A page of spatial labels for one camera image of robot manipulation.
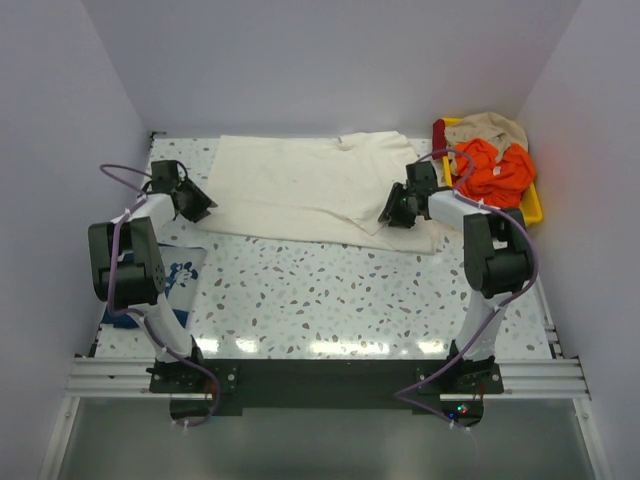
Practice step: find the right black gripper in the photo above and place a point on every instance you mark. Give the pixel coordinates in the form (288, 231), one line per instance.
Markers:
(400, 207)

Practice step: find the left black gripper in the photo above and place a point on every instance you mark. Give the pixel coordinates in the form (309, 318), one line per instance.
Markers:
(189, 201)

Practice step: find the cream t shirt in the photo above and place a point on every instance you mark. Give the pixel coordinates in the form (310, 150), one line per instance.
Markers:
(330, 190)

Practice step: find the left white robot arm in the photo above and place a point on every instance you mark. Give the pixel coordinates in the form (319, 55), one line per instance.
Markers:
(127, 269)

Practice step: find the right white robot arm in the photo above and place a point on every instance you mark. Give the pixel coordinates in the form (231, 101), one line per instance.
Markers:
(498, 257)

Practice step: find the folded blue white t shirt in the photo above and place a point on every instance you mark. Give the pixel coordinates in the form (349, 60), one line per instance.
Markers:
(183, 267)

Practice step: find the red cloth in bin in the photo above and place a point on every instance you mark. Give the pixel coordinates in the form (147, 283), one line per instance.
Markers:
(439, 143)

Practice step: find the orange t shirt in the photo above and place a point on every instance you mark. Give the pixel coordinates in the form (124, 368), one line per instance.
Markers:
(498, 183)

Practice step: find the beige t shirt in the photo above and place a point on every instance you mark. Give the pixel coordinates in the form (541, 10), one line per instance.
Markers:
(493, 128)

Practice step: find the yellow plastic bin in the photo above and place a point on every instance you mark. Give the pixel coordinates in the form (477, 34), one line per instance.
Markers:
(529, 211)

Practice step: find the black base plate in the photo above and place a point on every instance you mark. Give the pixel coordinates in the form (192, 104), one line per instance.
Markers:
(228, 387)

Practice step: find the aluminium rail frame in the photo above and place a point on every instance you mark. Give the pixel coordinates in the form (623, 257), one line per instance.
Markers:
(541, 427)

